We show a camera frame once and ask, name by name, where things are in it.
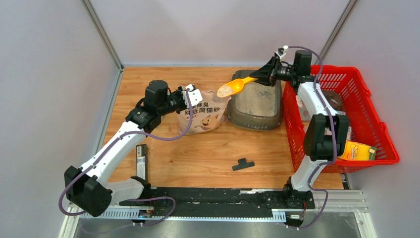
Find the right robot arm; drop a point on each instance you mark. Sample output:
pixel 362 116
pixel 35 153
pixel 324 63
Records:
pixel 326 134

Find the yellow plastic scoop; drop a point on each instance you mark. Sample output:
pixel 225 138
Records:
pixel 234 87

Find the grey litter box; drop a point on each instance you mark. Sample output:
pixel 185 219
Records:
pixel 257 107

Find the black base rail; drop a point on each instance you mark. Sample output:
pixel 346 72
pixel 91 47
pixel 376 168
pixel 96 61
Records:
pixel 227 204

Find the pink cat litter bag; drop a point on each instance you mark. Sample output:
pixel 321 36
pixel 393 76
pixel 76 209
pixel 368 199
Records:
pixel 208 114

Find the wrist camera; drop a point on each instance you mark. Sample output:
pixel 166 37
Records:
pixel 281 52
pixel 191 95

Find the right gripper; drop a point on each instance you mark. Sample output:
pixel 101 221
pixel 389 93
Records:
pixel 267 74

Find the red plastic basket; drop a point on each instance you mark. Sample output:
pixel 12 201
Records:
pixel 367 127

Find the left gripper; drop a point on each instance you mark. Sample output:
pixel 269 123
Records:
pixel 180 92

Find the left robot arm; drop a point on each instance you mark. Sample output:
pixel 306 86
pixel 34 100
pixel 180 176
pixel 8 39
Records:
pixel 87 186

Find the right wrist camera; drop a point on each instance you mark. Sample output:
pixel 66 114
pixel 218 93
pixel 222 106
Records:
pixel 281 52

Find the yellow sponge pack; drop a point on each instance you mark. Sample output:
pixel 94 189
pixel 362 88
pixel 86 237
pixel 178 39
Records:
pixel 355 151

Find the black flat box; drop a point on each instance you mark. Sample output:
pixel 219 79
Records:
pixel 141 161

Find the brown round container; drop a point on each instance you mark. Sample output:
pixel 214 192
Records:
pixel 333 99

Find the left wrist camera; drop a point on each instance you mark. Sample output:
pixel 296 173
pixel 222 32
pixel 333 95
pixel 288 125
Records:
pixel 191 95

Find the black bag clip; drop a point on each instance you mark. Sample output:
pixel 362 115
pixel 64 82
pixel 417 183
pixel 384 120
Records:
pixel 243 164

